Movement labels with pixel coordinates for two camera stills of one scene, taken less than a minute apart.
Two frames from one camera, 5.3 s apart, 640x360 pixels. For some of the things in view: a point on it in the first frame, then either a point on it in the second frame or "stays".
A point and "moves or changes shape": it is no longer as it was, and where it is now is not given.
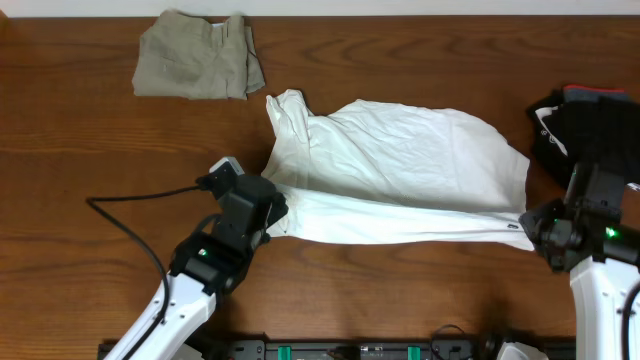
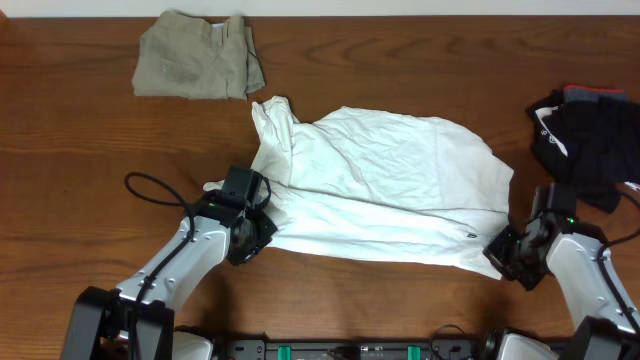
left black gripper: x=276 y=209 to x=268 y=230
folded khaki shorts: x=183 y=56 stays
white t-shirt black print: x=395 y=172 moves or changes shape
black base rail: x=350 y=349 stays
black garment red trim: x=576 y=124 stays
